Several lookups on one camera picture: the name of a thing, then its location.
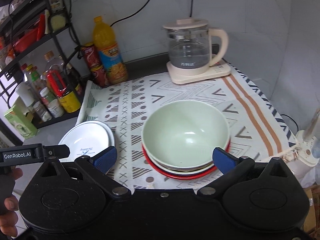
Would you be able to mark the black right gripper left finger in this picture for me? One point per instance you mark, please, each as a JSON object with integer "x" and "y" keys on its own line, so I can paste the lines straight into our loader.
{"x": 95, "y": 169}

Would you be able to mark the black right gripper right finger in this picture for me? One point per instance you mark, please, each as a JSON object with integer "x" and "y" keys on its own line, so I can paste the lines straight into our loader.
{"x": 233, "y": 169}

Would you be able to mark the white plate with logo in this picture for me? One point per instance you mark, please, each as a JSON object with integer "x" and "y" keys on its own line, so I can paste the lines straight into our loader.
{"x": 87, "y": 138}

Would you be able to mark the large pale green bowl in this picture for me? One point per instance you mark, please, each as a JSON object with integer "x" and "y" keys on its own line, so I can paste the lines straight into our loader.
{"x": 185, "y": 166}

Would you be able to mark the small pale green bowl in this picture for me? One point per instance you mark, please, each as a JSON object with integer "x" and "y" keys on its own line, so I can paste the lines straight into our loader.
{"x": 186, "y": 117}

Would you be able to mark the person's left hand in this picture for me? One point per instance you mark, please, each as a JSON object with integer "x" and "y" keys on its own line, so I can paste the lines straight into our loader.
{"x": 10, "y": 218}

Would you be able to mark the green carton box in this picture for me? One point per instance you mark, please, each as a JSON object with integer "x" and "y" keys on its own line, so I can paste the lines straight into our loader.
{"x": 21, "y": 121}

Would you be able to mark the patterned table cloth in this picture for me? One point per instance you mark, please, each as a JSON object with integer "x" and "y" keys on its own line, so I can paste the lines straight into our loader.
{"x": 257, "y": 129}

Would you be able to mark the white appliance on floor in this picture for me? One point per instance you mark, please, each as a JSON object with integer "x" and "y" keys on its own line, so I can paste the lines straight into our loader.
{"x": 308, "y": 142}

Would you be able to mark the dark soy sauce bottle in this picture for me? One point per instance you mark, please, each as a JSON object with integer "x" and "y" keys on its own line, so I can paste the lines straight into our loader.
{"x": 75, "y": 79}

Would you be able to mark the cardboard box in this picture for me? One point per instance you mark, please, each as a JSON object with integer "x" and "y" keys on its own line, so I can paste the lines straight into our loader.
{"x": 311, "y": 223}

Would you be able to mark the black metal shelf rack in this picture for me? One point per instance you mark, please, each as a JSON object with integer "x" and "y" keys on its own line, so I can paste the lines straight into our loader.
{"x": 30, "y": 24}

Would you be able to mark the cream kettle base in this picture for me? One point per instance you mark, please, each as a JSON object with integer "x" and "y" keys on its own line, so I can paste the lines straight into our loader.
{"x": 206, "y": 72}

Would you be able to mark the red drink can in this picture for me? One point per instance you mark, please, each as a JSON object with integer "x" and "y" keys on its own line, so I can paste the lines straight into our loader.
{"x": 92, "y": 59}

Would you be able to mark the orange juice bottle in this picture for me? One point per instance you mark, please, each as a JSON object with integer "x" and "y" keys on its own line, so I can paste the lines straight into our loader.
{"x": 104, "y": 39}

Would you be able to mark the glass kettle with cream handle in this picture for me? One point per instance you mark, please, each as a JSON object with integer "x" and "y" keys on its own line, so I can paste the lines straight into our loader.
{"x": 194, "y": 44}

